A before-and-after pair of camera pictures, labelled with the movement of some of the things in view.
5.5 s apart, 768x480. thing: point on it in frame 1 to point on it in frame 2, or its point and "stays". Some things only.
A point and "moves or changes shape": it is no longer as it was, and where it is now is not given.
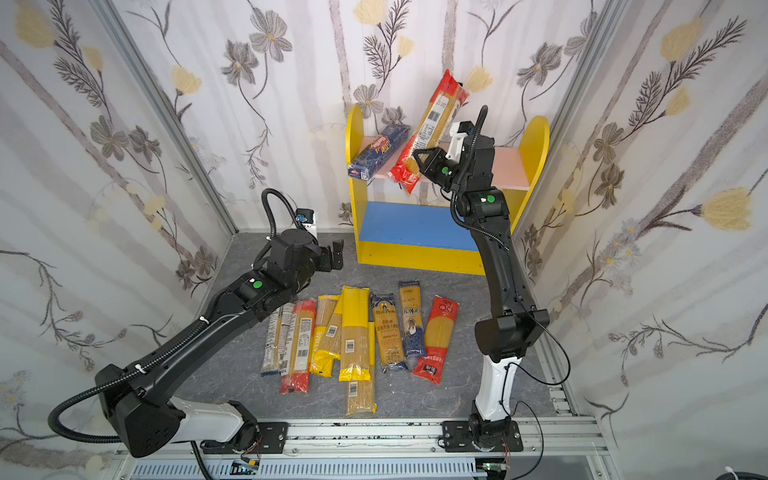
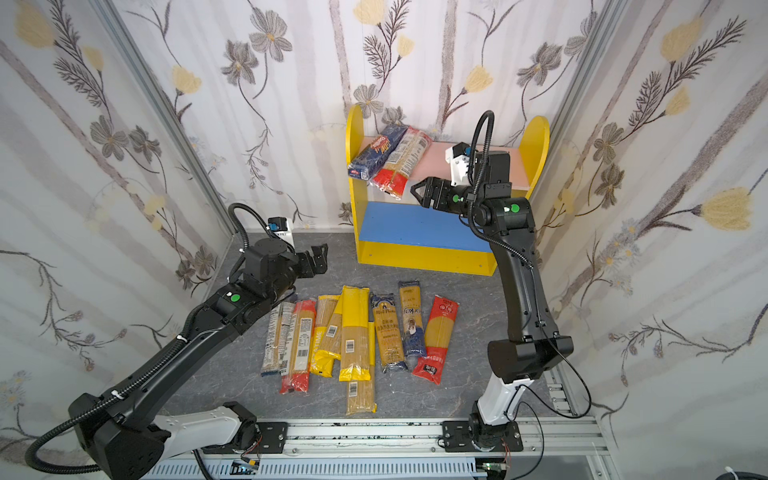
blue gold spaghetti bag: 412,326 stays
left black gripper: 327,257 to 306,261
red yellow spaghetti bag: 439,334 stays
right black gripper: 432,163 to 438,196
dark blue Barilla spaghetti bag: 364,164 stays
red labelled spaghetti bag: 431,129 moves or changes shape
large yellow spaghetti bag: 356,333 stays
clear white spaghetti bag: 278,339 stays
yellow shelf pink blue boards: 397,228 stays
